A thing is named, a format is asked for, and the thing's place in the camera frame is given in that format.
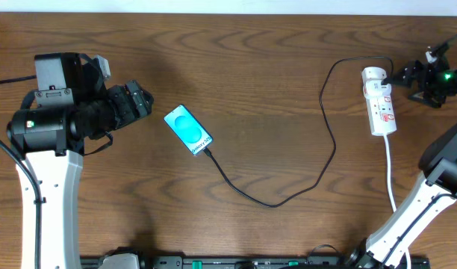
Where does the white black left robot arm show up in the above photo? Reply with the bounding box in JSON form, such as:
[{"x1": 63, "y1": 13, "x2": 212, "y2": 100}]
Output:
[{"x1": 7, "y1": 52, "x2": 154, "y2": 268}]

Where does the Galaxy S25 smartphone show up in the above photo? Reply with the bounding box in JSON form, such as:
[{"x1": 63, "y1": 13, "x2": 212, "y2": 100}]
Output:
[{"x1": 164, "y1": 104, "x2": 213, "y2": 155}]

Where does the white power strip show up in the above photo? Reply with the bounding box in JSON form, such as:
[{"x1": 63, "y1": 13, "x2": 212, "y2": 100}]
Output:
[{"x1": 361, "y1": 67, "x2": 398, "y2": 137}]

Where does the black USB charging cable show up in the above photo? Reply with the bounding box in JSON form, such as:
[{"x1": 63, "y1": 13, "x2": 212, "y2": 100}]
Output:
[{"x1": 202, "y1": 55, "x2": 394, "y2": 208}]

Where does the white USB charger adapter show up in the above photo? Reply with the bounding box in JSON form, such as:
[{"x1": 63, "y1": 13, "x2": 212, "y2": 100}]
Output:
[{"x1": 361, "y1": 67, "x2": 391, "y2": 99}]

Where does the white power strip cord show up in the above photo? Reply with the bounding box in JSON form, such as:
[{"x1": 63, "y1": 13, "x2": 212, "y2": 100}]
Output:
[{"x1": 382, "y1": 134, "x2": 412, "y2": 269}]

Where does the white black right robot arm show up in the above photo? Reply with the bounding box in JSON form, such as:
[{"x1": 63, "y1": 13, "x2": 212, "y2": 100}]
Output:
[{"x1": 345, "y1": 67, "x2": 457, "y2": 268}]

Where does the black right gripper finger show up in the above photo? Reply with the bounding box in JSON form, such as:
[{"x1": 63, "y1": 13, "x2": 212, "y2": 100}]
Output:
[
  {"x1": 383, "y1": 60, "x2": 425, "y2": 89},
  {"x1": 408, "y1": 92, "x2": 444, "y2": 108}
]

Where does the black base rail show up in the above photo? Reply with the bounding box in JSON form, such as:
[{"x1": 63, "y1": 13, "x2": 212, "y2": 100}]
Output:
[{"x1": 81, "y1": 244, "x2": 431, "y2": 269}]

